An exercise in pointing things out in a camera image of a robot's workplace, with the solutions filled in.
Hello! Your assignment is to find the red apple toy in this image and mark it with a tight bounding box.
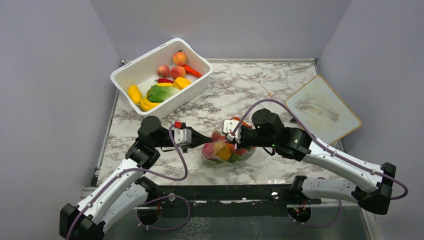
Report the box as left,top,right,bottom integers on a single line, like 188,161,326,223
201,142,215,159

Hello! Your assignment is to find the clear zip bag orange zipper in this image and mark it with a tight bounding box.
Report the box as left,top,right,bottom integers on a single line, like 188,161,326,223
211,123,256,161

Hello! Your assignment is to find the small yellow mango toy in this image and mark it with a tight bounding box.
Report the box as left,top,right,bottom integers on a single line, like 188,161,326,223
213,141,233,162

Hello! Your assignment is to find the green leafy vegetable toy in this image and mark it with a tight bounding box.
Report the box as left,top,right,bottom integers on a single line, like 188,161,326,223
202,153,243,168

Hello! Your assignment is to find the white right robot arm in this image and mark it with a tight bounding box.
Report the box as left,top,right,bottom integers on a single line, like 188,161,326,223
235,108,397,215

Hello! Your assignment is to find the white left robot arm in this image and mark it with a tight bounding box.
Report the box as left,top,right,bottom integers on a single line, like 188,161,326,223
59,115,212,240

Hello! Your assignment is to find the curved yellow banana toy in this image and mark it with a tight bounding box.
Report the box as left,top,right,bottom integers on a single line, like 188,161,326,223
139,96,161,112

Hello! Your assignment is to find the white marker pen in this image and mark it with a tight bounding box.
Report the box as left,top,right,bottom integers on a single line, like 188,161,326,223
259,80,273,98

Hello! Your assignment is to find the light green lettuce toy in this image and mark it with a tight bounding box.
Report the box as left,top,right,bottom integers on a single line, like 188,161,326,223
147,85,180,103

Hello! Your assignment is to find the white plastic bin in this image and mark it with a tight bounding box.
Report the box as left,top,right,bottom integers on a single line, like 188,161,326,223
110,38,213,119

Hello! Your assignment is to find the red chili pepper toy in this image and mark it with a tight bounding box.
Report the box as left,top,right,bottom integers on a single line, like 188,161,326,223
156,78,174,84

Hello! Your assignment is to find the yellow bell pepper toy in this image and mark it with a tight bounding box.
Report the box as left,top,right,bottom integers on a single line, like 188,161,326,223
173,77,191,90

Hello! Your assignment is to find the pink peach toy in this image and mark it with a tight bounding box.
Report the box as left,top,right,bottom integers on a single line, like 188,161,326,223
156,65,171,79

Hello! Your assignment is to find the wood framed white board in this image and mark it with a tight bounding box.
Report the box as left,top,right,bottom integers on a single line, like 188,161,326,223
285,75,362,144

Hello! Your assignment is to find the peach toy right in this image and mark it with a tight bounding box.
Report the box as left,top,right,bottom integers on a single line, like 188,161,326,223
170,66,186,80

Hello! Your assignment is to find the orange carrot toy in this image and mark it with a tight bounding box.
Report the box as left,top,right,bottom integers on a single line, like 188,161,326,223
182,64,203,78

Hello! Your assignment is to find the peach toy at back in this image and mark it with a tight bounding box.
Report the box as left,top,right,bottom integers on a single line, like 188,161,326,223
172,49,187,66

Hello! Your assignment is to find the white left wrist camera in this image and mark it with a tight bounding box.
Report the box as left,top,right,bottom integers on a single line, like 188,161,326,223
173,121,192,146

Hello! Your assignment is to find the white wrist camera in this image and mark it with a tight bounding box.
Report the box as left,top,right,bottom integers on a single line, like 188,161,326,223
222,120,241,144
173,121,192,146

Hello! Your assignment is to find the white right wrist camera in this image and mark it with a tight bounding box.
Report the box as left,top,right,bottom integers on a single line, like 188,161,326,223
222,120,241,144

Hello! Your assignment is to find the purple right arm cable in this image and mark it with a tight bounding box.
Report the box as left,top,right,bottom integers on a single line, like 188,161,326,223
230,98,409,201

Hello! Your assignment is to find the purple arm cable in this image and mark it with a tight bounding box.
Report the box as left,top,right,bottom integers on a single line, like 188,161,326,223
65,124,189,240
230,98,409,201

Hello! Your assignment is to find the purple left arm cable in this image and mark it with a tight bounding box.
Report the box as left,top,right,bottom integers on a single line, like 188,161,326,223
65,124,189,240

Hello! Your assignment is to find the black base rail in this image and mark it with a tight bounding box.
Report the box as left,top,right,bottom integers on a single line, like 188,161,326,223
136,184,322,220

